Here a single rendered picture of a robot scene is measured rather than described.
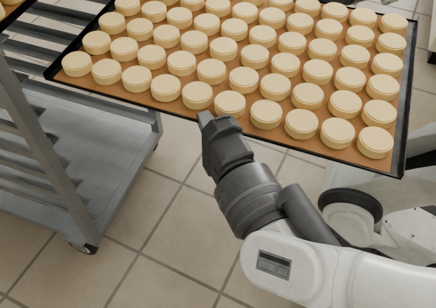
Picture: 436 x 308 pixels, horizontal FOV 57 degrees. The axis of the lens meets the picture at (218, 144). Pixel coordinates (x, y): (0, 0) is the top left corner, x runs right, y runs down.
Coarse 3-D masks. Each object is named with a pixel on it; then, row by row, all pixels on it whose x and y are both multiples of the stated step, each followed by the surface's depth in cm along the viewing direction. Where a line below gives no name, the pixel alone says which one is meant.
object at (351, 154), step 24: (144, 0) 84; (240, 0) 84; (192, 24) 79; (240, 48) 75; (168, 72) 71; (264, 72) 71; (336, 72) 71; (120, 96) 67; (144, 96) 67; (288, 96) 67; (360, 96) 67; (240, 120) 64; (360, 120) 64; (288, 144) 61; (312, 144) 61; (384, 168) 58
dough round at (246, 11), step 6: (234, 6) 80; (240, 6) 80; (246, 6) 80; (252, 6) 80; (234, 12) 79; (240, 12) 78; (246, 12) 78; (252, 12) 78; (240, 18) 78; (246, 18) 78; (252, 18) 79
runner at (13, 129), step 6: (0, 120) 91; (6, 120) 91; (0, 126) 88; (6, 126) 87; (12, 126) 86; (12, 132) 88; (18, 132) 87; (48, 138) 84; (54, 138) 88; (54, 144) 87
